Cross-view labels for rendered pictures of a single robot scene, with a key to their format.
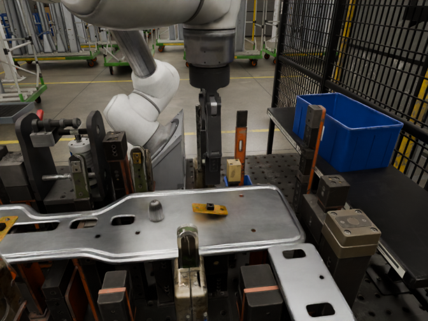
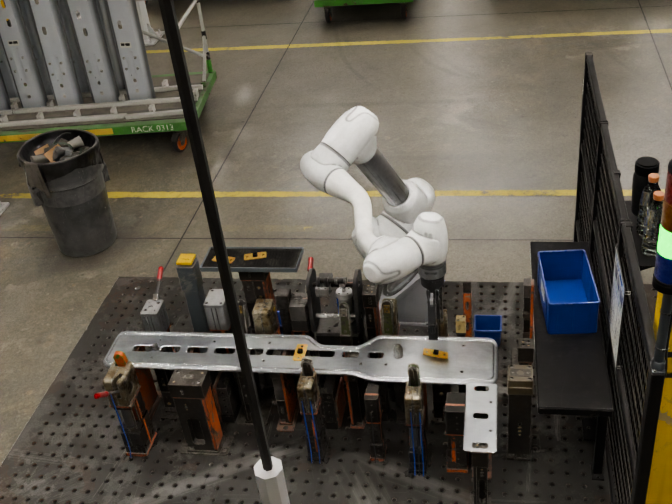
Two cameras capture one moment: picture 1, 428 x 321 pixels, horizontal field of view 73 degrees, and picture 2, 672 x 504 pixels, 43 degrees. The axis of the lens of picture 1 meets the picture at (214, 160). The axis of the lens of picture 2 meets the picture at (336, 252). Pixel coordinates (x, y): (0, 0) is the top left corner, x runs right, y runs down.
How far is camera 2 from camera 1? 2.19 m
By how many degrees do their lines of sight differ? 18
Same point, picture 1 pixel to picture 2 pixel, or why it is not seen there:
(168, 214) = (406, 354)
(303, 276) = (480, 400)
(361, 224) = (523, 375)
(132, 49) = (385, 189)
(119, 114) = not seen: hidden behind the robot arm
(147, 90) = (398, 216)
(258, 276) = (456, 398)
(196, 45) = (422, 270)
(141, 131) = not seen: hidden behind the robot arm
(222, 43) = (436, 271)
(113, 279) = (371, 389)
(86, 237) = (354, 364)
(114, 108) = not seen: hidden behind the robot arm
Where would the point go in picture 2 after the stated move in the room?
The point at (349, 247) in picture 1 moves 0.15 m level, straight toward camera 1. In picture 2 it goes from (512, 387) to (480, 413)
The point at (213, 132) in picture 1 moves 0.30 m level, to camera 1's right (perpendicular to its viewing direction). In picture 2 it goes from (431, 314) to (529, 323)
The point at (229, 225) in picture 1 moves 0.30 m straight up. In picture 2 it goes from (446, 366) to (443, 294)
